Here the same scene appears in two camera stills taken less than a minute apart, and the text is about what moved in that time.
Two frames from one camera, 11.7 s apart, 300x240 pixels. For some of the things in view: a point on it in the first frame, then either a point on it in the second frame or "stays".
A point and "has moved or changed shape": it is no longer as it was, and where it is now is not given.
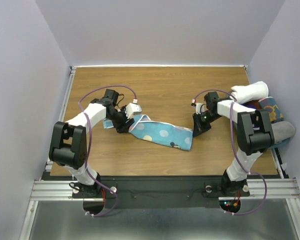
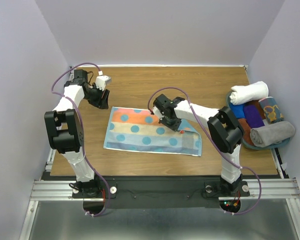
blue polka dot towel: (162, 133) has moved or changed shape
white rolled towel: (254, 91) stays
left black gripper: (122, 127) to (101, 103)
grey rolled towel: (282, 130) stays
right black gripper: (198, 127) to (174, 126)
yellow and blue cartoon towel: (269, 103) stays
